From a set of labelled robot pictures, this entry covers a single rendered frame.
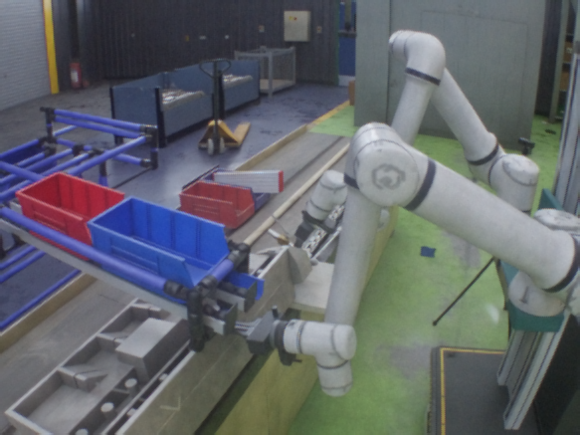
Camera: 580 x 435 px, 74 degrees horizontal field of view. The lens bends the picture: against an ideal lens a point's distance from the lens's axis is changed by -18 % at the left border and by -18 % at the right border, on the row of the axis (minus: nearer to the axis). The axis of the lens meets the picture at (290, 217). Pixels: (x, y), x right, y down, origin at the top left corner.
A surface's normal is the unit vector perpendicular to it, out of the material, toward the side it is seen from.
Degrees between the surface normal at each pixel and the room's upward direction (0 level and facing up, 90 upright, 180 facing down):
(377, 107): 90
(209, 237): 88
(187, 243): 88
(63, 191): 88
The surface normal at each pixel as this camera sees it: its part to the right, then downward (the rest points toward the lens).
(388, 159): -0.09, 0.36
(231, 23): -0.39, 0.40
